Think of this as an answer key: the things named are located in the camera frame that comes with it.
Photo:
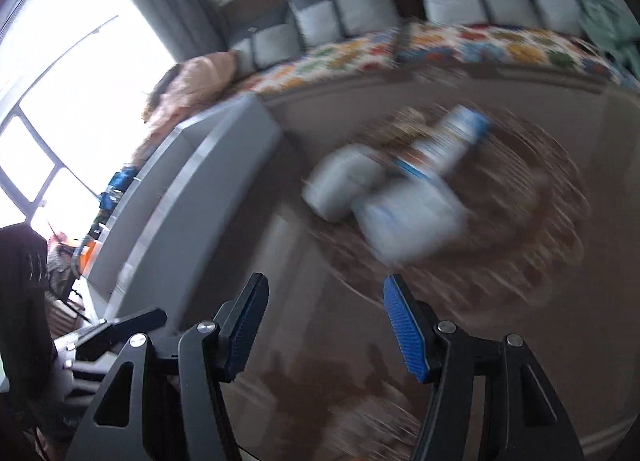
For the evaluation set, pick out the wooden chair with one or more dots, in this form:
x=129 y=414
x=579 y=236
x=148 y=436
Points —
x=75 y=311

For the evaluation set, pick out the window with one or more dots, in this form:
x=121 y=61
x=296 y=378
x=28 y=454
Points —
x=75 y=91

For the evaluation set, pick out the blue bag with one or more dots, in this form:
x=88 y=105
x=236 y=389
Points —
x=119 y=186

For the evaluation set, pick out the white packet blue stripe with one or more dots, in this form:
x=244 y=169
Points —
x=410 y=216

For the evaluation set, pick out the mint green cloth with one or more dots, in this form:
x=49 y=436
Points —
x=610 y=26

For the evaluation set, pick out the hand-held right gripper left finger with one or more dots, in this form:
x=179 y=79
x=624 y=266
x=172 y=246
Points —
x=247 y=326

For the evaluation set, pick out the colourful flower printed blanket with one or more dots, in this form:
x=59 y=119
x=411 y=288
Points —
x=450 y=48

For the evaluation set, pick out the round brown patterned mat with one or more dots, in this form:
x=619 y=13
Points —
x=525 y=201

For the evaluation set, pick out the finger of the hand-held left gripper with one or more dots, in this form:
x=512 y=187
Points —
x=85 y=351
x=145 y=321

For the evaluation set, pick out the orange packet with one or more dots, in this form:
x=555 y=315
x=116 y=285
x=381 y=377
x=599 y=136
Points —
x=89 y=256

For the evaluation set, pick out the pink quilt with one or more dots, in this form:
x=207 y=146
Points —
x=195 y=78

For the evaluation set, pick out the blue and white packet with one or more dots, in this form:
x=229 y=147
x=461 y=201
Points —
x=445 y=141

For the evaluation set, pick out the woven straw ornament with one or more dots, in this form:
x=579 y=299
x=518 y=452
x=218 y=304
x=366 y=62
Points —
x=407 y=123

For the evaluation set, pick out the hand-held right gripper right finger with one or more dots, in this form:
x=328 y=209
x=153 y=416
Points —
x=405 y=331

